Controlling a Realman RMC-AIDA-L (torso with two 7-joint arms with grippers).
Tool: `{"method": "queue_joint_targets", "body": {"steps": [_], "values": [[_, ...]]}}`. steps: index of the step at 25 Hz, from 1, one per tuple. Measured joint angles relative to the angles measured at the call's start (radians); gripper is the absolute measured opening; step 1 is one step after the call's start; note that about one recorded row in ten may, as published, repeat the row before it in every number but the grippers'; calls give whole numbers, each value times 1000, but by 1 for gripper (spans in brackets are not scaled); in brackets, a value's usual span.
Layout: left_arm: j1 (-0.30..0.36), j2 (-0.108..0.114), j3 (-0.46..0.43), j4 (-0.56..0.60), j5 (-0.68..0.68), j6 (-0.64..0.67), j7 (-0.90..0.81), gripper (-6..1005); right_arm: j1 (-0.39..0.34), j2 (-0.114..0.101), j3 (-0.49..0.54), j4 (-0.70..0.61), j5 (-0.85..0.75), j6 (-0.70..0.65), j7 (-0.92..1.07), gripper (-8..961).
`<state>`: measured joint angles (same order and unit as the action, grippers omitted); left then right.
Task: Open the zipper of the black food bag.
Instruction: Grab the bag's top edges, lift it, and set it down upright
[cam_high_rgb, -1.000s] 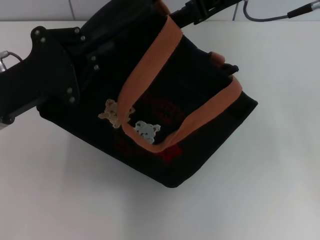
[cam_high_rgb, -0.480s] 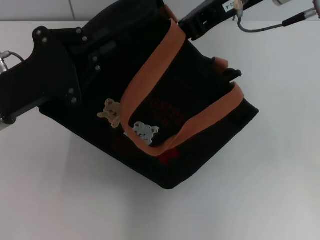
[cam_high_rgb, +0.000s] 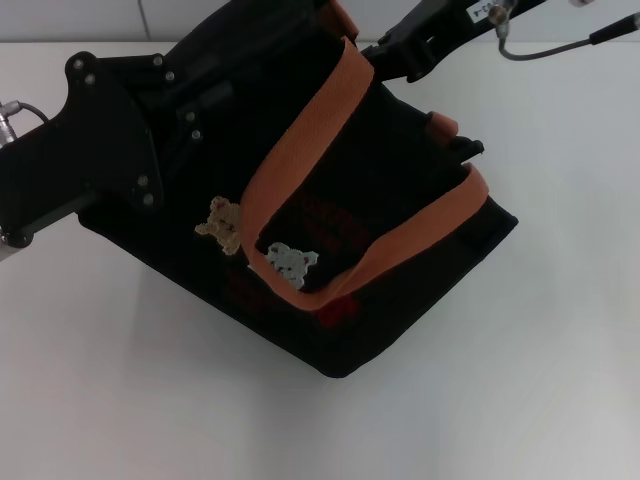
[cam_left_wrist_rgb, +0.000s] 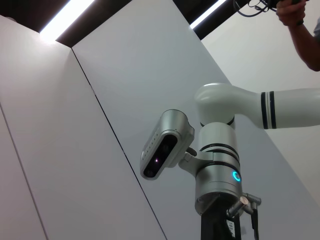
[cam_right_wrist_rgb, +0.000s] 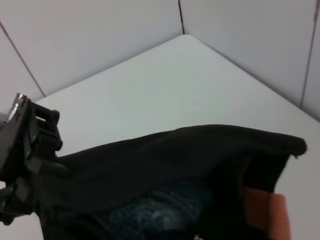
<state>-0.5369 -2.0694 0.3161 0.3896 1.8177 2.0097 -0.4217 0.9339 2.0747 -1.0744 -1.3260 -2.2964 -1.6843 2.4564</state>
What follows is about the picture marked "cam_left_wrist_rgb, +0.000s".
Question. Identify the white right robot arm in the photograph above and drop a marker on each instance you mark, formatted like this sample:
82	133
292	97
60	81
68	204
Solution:
217	100

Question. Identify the long ceiling light strip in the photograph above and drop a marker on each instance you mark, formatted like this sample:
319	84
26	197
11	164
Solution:
207	13
67	20

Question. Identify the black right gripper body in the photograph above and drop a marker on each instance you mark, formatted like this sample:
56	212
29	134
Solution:
215	225

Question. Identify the person's hand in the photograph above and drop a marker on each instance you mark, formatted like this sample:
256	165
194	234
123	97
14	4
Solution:
292	13

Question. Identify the person's forearm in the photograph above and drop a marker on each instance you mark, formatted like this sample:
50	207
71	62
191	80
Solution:
307	47

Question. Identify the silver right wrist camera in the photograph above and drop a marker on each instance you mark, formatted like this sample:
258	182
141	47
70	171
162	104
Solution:
170	135

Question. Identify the black wrist band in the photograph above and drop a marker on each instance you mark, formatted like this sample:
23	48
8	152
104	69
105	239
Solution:
300	23

